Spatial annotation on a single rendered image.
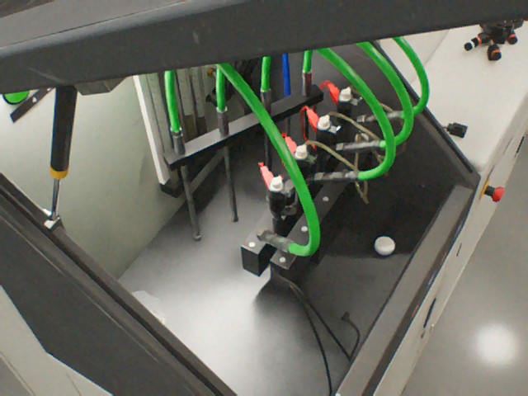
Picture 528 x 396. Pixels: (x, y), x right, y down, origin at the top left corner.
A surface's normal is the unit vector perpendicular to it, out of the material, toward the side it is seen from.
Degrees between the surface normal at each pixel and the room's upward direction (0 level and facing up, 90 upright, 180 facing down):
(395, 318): 0
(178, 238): 0
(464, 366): 0
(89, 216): 90
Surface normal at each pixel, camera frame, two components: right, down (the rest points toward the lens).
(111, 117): 0.85, 0.40
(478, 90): -0.03, -0.61
